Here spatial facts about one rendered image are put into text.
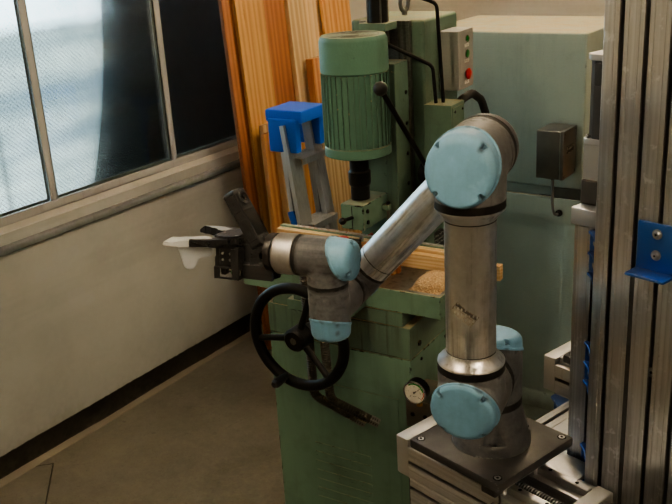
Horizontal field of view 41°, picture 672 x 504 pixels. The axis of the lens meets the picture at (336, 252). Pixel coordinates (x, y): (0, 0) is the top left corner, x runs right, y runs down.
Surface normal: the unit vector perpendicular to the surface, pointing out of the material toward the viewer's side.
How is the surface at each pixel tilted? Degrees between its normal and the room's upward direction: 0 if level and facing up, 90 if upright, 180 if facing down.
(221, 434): 0
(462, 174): 82
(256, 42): 87
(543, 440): 0
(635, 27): 90
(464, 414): 98
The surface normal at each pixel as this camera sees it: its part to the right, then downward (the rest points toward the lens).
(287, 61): 0.83, 0.10
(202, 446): -0.06, -0.94
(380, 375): -0.51, 0.32
